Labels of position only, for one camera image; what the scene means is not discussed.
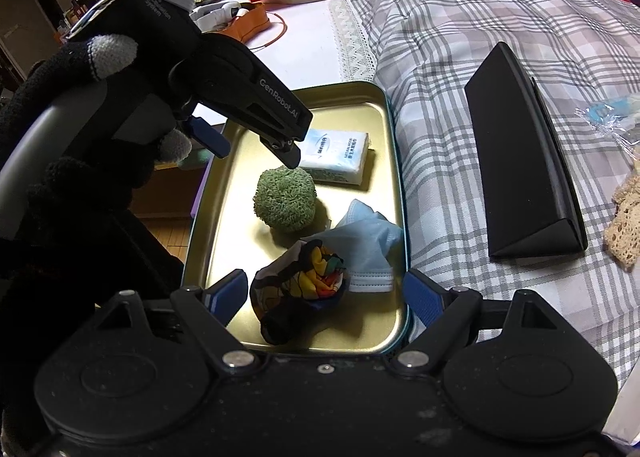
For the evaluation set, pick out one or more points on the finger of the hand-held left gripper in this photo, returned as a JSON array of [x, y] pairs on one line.
[[286, 149], [209, 136]]

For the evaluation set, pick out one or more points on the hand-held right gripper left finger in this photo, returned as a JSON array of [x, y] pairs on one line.
[[230, 294]]

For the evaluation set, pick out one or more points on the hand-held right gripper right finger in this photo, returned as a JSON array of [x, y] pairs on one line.
[[425, 299]]

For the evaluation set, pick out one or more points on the green scrubber ball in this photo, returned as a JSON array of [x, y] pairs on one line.
[[285, 199]]

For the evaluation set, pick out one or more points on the white tissue pack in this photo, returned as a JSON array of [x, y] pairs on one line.
[[340, 157]]

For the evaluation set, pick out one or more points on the colourful patterned sock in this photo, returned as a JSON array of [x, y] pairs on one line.
[[295, 297]]

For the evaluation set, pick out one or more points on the gold tin tray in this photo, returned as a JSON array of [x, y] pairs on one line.
[[235, 217]]

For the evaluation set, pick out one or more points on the blue face mask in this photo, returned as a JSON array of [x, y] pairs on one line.
[[370, 242]]

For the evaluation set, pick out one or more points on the person's left hand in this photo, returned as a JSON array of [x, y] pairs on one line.
[[85, 182]]

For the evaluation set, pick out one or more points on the orange leather desk tray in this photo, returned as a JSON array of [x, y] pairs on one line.
[[250, 22]]

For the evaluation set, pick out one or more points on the white lace-edged tablecloth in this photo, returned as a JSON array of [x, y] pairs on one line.
[[310, 57]]

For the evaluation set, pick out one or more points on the black triangular glasses case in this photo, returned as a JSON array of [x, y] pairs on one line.
[[525, 162]]

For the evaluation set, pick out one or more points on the beige lace doily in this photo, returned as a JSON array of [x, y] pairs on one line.
[[625, 227]]

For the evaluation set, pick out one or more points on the grey plaid blanket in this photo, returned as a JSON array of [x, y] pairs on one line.
[[475, 17]]

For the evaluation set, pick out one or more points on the clear plastic bag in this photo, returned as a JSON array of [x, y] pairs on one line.
[[607, 112]]

